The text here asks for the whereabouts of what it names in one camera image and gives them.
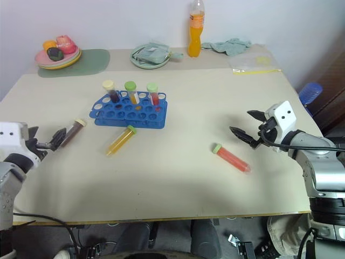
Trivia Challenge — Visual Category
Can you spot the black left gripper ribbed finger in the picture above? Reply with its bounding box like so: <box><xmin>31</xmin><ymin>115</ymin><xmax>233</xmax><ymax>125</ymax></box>
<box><xmin>36</xmin><ymin>127</ymin><xmax>67</xmax><ymax>152</ymax></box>

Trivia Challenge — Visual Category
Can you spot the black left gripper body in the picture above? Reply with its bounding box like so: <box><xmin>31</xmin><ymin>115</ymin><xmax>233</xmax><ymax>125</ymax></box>
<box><xmin>25</xmin><ymin>136</ymin><xmax>49</xmax><ymax>163</ymax></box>

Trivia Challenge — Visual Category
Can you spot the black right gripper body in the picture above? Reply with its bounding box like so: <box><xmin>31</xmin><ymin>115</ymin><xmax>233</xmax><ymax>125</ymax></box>
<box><xmin>257</xmin><ymin>118</ymin><xmax>281</xmax><ymax>148</ymax></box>

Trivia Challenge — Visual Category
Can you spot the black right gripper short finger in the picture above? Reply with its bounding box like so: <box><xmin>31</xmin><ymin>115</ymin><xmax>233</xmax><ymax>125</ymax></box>
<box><xmin>246</xmin><ymin>109</ymin><xmax>268</xmax><ymax>122</ymax></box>

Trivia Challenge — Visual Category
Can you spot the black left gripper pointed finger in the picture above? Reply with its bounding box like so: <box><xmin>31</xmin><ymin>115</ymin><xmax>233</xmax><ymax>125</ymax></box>
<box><xmin>26</xmin><ymin>126</ymin><xmax>40</xmax><ymax>140</ymax></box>

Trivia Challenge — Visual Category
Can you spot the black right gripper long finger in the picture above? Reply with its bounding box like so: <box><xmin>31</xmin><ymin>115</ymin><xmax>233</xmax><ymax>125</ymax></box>
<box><xmin>229</xmin><ymin>126</ymin><xmax>261</xmax><ymax>150</ymax></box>

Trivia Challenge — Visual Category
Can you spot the dark liquid tube cream cap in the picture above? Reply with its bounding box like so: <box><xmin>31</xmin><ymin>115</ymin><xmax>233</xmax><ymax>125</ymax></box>
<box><xmin>102</xmin><ymin>80</ymin><xmax>121</xmax><ymax>104</ymax></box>
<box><xmin>59</xmin><ymin>118</ymin><xmax>87</xmax><ymax>148</ymax></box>

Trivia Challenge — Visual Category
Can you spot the red liquid tube green cap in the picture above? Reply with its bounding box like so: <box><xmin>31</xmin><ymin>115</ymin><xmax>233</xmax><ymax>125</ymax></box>
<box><xmin>211</xmin><ymin>143</ymin><xmax>252</xmax><ymax>175</ymax></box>
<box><xmin>146</xmin><ymin>82</ymin><xmax>161</xmax><ymax>106</ymax></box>

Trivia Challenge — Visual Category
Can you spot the orange liquid tube green cap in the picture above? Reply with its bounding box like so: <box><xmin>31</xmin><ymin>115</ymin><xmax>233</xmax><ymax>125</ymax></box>
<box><xmin>105</xmin><ymin>125</ymin><xmax>138</xmax><ymax>157</ymax></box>
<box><xmin>124</xmin><ymin>81</ymin><xmax>141</xmax><ymax>105</ymax></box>

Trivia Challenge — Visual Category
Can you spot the blue plastic test tube rack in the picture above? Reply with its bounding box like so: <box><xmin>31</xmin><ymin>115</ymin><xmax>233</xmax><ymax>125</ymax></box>
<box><xmin>89</xmin><ymin>91</ymin><xmax>168</xmax><ymax>130</ymax></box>

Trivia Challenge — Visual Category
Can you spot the clear zip plastic bag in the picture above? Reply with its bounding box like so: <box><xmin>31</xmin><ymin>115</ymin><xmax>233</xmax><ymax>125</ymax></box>
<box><xmin>229</xmin><ymin>51</ymin><xmax>282</xmax><ymax>76</ymax></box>

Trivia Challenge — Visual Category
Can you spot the blue ribbed plastic container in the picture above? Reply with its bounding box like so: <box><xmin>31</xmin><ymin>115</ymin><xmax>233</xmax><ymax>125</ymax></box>
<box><xmin>298</xmin><ymin>82</ymin><xmax>324</xmax><ymax>118</ymax></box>

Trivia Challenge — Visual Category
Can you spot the crumpled light green cloth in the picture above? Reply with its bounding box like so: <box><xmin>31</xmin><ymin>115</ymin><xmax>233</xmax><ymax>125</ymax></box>
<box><xmin>201</xmin><ymin>38</ymin><xmax>253</xmax><ymax>57</ymax></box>

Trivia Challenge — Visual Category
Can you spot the brown wooden cabinet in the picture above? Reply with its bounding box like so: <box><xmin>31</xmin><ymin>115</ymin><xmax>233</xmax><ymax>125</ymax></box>
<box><xmin>295</xmin><ymin>50</ymin><xmax>345</xmax><ymax>137</ymax></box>

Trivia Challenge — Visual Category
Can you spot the beige table cover sheet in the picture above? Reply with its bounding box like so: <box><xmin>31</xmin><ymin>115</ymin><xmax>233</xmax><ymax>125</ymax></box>
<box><xmin>0</xmin><ymin>68</ymin><xmax>324</xmax><ymax>225</ymax></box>

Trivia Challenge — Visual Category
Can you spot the stack of coloured plates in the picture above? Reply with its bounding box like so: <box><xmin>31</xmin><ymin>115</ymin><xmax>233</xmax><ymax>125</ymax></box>
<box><xmin>34</xmin><ymin>45</ymin><xmax>82</xmax><ymax>71</ymax></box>

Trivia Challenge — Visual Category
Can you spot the dark green toy avocado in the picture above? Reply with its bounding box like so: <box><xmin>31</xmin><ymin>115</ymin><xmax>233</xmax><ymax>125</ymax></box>
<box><xmin>46</xmin><ymin>47</ymin><xmax>65</xmax><ymax>62</ymax></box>

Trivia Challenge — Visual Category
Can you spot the green placemat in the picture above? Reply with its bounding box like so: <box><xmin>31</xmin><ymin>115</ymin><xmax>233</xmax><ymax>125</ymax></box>
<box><xmin>37</xmin><ymin>49</ymin><xmax>111</xmax><ymax>79</ymax></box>

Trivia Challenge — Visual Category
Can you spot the orange toy fruit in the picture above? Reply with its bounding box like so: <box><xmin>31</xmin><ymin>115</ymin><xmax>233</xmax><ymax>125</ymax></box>
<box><xmin>43</xmin><ymin>39</ymin><xmax>58</xmax><ymax>52</ymax></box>

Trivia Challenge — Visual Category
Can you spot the pink red toy apple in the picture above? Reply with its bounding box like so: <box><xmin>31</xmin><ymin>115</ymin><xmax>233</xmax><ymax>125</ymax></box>
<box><xmin>55</xmin><ymin>35</ymin><xmax>75</xmax><ymax>55</ymax></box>

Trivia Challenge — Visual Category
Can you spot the orange soda plastic bottle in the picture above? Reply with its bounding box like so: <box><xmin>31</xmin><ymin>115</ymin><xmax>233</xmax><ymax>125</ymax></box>
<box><xmin>187</xmin><ymin>0</ymin><xmax>206</xmax><ymax>58</ymax></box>

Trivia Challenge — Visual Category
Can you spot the beige fabric bag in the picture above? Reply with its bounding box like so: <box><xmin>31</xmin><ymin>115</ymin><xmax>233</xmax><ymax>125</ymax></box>
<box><xmin>266</xmin><ymin>214</ymin><xmax>314</xmax><ymax>257</ymax></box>

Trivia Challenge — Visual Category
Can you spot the dark rounded shape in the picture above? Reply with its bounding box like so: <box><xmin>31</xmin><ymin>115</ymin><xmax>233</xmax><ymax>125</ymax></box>
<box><xmin>189</xmin><ymin>219</ymin><xmax>223</xmax><ymax>258</ymax></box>

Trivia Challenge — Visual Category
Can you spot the white shoe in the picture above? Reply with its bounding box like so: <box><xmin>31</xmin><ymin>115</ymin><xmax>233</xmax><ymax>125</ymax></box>
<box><xmin>53</xmin><ymin>249</ymin><xmax>72</xmax><ymax>259</ymax></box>

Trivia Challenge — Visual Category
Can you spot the light green plate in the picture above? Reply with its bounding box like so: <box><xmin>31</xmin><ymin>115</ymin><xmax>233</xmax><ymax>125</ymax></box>
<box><xmin>130</xmin><ymin>43</ymin><xmax>174</xmax><ymax>70</ymax></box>

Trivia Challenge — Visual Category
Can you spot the light green zip pouch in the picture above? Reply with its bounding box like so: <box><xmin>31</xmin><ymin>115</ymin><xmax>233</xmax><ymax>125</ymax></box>
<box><xmin>134</xmin><ymin>42</ymin><xmax>184</xmax><ymax>64</ymax></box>

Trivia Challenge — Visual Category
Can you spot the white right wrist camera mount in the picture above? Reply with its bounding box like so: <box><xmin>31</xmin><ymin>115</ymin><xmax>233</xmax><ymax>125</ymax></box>
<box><xmin>264</xmin><ymin>100</ymin><xmax>298</xmax><ymax>147</ymax></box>

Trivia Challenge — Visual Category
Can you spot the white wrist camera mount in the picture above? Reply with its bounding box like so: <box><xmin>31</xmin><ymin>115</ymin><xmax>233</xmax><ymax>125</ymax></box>
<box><xmin>264</xmin><ymin>100</ymin><xmax>298</xmax><ymax>147</ymax></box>
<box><xmin>0</xmin><ymin>121</ymin><xmax>42</xmax><ymax>168</ymax></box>

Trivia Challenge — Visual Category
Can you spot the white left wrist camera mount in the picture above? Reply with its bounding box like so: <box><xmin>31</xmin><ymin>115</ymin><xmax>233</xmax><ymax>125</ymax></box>
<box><xmin>0</xmin><ymin>121</ymin><xmax>42</xmax><ymax>168</ymax></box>

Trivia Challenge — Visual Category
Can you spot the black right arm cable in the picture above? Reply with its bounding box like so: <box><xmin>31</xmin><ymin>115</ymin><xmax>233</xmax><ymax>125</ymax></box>
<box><xmin>259</xmin><ymin>128</ymin><xmax>345</xmax><ymax>153</ymax></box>

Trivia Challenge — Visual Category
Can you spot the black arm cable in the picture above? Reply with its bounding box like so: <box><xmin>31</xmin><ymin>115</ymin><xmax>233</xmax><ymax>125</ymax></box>
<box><xmin>259</xmin><ymin>128</ymin><xmax>345</xmax><ymax>153</ymax></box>
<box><xmin>12</xmin><ymin>212</ymin><xmax>82</xmax><ymax>259</ymax></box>

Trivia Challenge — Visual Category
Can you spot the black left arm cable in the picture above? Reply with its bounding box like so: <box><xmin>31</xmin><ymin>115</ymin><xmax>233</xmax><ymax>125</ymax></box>
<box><xmin>12</xmin><ymin>212</ymin><xmax>82</xmax><ymax>259</ymax></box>

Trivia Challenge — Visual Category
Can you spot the black metal bracket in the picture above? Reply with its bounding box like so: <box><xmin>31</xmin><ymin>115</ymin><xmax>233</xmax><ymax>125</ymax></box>
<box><xmin>226</xmin><ymin>234</ymin><xmax>256</xmax><ymax>259</ymax></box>

